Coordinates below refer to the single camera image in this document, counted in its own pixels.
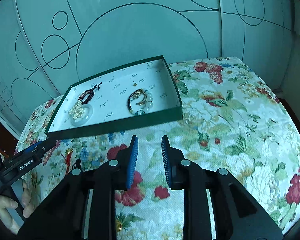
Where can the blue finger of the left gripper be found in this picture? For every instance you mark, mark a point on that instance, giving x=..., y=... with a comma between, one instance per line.
x=33, y=147

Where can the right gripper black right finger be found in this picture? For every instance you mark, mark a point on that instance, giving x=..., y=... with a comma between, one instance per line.
x=165, y=149

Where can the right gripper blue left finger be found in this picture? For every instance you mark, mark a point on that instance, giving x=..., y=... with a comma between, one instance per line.
x=130, y=169

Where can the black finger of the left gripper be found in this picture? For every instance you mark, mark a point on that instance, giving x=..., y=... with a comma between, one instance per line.
x=46, y=145

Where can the red cord gold charm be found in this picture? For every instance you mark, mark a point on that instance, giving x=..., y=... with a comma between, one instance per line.
x=67, y=158

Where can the white jade bangle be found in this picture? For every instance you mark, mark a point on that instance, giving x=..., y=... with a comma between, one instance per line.
x=85, y=116

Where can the person's left hand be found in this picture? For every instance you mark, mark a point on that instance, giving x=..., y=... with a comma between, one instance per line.
x=8, y=203

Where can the green shallow cardboard box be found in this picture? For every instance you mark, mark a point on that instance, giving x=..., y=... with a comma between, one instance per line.
x=117, y=104

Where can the floral tablecloth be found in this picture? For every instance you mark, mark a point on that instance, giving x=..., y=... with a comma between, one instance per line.
x=231, y=119

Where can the frosted glass wardrobe doors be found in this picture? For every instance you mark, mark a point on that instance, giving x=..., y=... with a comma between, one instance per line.
x=46, y=45

